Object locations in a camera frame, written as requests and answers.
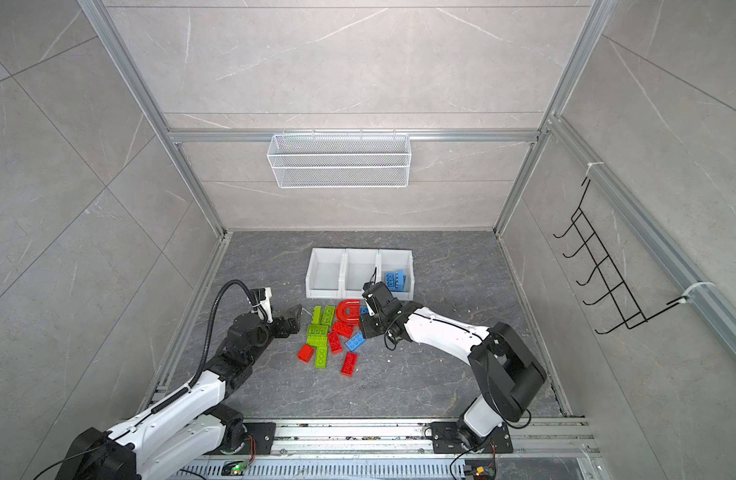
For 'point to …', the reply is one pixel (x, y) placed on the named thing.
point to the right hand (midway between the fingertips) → (367, 321)
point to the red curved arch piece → (348, 310)
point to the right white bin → (391, 260)
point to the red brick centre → (335, 343)
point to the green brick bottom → (321, 357)
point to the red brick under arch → (342, 329)
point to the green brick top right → (328, 315)
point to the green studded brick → (317, 339)
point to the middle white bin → (358, 267)
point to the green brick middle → (318, 329)
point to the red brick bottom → (349, 364)
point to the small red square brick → (305, 354)
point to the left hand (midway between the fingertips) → (286, 300)
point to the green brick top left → (316, 317)
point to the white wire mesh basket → (339, 161)
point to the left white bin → (325, 273)
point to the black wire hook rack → (617, 296)
